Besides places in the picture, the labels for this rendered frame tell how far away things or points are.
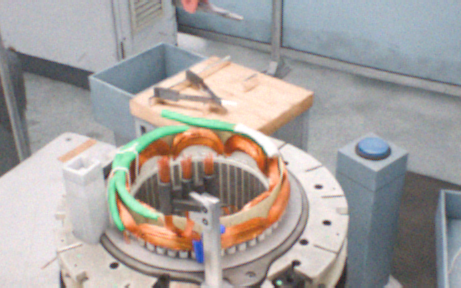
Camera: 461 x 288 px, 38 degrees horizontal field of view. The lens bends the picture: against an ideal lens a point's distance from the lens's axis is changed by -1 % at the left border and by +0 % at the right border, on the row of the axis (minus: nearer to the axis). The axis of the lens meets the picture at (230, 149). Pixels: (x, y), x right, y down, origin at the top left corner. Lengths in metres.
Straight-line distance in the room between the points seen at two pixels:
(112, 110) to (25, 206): 0.32
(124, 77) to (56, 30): 2.17
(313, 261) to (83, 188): 0.24
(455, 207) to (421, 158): 1.98
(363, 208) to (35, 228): 0.60
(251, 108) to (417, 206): 1.63
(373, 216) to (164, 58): 0.47
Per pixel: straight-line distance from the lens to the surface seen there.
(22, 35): 3.49
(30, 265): 1.19
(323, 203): 0.75
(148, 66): 1.18
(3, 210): 1.32
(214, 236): 0.59
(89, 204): 0.68
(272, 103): 0.99
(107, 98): 1.08
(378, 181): 0.94
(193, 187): 0.57
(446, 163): 2.83
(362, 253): 1.02
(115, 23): 3.08
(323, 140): 2.88
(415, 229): 2.45
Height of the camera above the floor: 1.56
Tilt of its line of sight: 34 degrees down
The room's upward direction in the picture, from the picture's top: 1 degrees counter-clockwise
